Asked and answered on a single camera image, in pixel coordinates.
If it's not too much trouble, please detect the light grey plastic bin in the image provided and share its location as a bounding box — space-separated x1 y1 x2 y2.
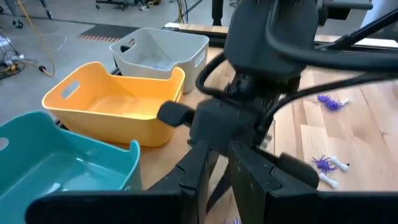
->
109 27 210 94

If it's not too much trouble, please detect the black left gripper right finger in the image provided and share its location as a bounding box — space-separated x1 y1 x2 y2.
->
229 142 398 224

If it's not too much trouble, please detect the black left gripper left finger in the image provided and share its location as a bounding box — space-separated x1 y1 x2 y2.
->
26 141 210 224

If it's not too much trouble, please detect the black mat orange striped edge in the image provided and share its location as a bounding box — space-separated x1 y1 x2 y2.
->
76 24 141 43

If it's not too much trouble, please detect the yellow floor cable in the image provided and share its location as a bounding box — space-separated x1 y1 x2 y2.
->
17 0 57 77

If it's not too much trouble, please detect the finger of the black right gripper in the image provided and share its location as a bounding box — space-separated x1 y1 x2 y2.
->
206 172 234 213

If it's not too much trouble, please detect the black aluminium table frame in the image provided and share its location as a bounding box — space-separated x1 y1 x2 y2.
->
174 29 398 52

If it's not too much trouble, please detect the orange plastic bin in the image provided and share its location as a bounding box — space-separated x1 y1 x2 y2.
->
42 61 187 148

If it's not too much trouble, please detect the teal plastic bin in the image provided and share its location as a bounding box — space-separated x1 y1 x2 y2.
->
0 111 142 224

